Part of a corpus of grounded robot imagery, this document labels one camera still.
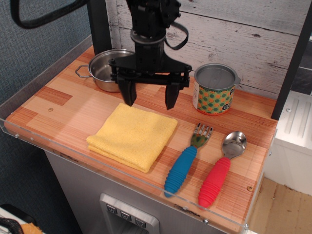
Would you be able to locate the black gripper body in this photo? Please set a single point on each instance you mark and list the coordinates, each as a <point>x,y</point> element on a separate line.
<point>150,64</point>

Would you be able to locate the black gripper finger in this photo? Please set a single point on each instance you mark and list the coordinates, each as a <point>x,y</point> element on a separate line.
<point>128,91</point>
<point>171,94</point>

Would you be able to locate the yellow cloth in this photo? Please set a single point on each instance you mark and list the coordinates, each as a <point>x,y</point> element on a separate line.
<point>133,137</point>

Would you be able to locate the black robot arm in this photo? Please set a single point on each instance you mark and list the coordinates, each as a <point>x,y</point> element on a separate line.
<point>151,17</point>

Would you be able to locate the small steel pot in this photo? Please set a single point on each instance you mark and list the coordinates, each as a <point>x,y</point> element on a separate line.
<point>100,70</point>

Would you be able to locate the patterned can with grey lid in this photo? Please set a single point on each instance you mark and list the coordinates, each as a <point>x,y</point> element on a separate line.
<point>214,88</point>

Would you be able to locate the grey toy fridge cabinet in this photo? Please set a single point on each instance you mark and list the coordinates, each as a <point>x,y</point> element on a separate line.
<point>83,180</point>

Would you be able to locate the clear acrylic table guard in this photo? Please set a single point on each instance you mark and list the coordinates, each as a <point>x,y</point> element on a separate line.
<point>58,113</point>

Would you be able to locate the silver dispenser button panel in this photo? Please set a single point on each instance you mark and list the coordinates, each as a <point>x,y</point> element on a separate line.
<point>122,218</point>

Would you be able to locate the white toy sink unit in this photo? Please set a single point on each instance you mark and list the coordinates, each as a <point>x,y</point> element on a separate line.
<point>289,161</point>

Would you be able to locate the blue handled fork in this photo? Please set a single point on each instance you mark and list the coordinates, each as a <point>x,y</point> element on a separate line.
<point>178,172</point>

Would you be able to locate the black vertical post left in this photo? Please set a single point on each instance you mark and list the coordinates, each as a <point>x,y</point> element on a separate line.
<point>99,25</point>

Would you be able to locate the black vertical post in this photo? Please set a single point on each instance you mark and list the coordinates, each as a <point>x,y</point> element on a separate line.
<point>294,64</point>
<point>99,25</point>

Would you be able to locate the red handled spoon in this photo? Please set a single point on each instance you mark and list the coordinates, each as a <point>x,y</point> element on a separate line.
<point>233,146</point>

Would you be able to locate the black vertical post right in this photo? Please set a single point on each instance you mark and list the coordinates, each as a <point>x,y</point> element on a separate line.
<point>294,64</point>

